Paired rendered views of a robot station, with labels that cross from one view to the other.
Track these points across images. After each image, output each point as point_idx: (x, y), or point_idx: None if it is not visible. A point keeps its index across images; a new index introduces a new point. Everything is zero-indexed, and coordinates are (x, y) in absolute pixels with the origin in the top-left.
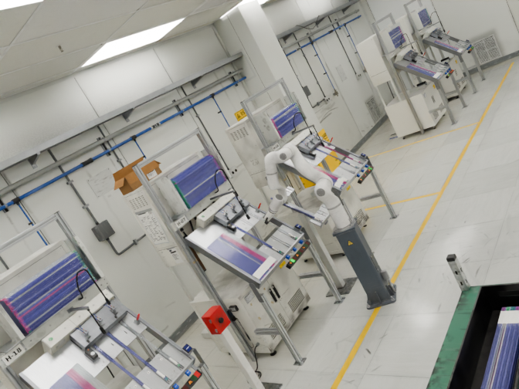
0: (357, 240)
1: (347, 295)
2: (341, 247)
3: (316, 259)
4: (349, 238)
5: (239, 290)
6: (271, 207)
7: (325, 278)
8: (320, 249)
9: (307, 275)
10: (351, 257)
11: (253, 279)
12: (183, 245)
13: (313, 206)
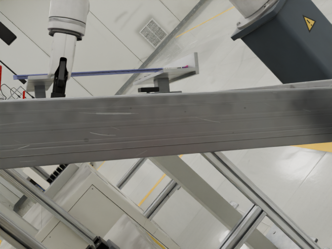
0: (317, 9)
1: (319, 244)
2: (301, 43)
3: (233, 169)
4: (302, 9)
5: None
6: (64, 5)
7: (275, 214)
8: (198, 180)
9: (228, 248)
10: (330, 62)
11: (314, 87)
12: None
13: (74, 187)
